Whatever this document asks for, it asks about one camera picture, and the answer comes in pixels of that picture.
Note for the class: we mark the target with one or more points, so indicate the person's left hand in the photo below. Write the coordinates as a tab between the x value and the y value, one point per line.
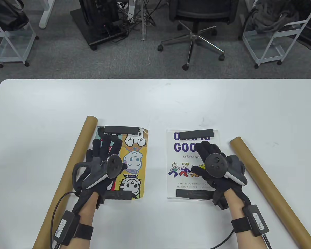
98	147

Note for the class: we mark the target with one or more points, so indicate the person's right hand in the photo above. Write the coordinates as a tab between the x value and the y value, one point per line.
210	147

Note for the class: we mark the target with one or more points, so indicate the brown cardboard mailing tube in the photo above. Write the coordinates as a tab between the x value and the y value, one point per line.
261	176
75	155

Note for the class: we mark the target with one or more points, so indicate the black bar weight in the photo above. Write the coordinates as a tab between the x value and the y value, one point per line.
121	130
119	195
191	194
197	133

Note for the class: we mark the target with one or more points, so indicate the colourful cartoon animal poster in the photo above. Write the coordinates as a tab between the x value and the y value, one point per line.
134	160

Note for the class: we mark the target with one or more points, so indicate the white poster purple lettering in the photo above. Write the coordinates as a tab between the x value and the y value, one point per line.
173	186

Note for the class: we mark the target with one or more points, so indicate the person's left forearm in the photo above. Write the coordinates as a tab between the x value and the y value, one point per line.
89	210

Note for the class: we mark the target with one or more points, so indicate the black shoulder bag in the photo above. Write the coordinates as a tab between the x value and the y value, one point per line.
7	15

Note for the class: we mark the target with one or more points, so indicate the person's right forearm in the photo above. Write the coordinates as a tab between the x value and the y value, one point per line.
235	207

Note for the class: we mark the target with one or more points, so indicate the grey white hand controller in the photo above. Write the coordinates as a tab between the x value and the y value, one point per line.
215	164
111	166

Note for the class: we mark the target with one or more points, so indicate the black wrist sensor box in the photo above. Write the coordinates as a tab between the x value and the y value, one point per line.
256	220
66	227

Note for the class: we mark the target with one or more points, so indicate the white wheeled cart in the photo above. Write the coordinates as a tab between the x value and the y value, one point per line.
13	49
264	49

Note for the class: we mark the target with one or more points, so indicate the black wheeled platform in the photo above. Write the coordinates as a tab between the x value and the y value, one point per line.
93	33

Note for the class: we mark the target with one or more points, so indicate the black computer tower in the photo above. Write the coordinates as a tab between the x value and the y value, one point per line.
98	13

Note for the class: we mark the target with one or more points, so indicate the black office chair chrome base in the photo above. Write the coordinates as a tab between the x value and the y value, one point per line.
197	10

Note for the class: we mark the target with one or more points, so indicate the white desk leg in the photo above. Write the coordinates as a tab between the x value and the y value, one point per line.
47	15

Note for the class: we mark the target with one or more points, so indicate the grey crumpled cloth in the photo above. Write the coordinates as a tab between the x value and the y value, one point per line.
269	15

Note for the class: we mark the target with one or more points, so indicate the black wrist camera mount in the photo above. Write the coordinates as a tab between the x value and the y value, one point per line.
100	202
220	201

